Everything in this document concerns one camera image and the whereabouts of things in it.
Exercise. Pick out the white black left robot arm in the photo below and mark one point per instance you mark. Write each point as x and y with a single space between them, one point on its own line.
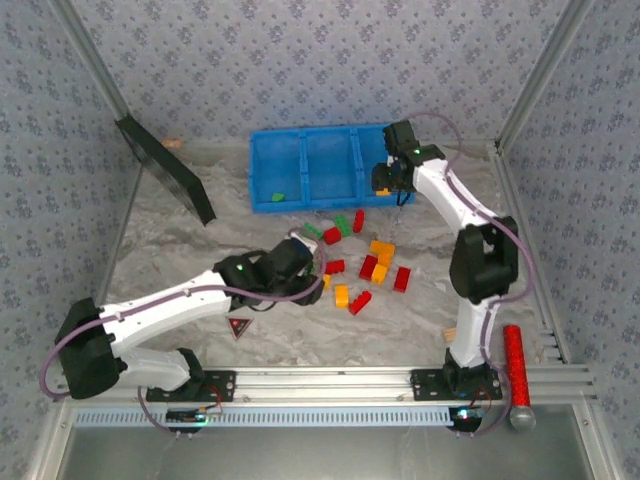
165 320

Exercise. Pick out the red glitter toy microphone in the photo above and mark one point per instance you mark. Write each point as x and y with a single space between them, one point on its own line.
517 370

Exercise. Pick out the orange lego brick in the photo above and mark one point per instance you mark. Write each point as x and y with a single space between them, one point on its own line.
383 191
341 295
382 247
385 260
379 274

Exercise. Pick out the black flat panel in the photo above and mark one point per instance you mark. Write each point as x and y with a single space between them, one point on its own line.
165 170

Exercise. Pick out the black red triangle marker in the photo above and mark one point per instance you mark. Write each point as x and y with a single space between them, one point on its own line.
239 326

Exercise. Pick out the small orange lego wedge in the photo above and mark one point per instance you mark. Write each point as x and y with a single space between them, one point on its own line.
327 281

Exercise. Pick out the blue three-compartment plastic bin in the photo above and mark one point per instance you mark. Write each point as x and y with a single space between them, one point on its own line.
320 160

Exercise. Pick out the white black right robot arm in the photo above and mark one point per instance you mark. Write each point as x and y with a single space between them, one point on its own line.
432 182

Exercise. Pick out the small plain wooden block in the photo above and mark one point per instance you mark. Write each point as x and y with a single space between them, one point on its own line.
172 143

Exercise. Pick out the green lego wedge piece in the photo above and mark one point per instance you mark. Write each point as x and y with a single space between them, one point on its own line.
277 197

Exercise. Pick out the aluminium side rail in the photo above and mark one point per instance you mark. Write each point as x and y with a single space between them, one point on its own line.
545 320
121 235

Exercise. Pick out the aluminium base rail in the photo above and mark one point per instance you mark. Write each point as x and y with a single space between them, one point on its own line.
325 385

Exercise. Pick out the aluminium frame post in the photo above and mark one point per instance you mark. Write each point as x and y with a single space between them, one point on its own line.
545 70
90 55

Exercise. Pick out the ridged wooden block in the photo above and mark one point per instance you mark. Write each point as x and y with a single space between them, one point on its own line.
449 335

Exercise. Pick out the grey metal sheet panel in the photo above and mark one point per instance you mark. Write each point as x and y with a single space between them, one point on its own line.
325 455

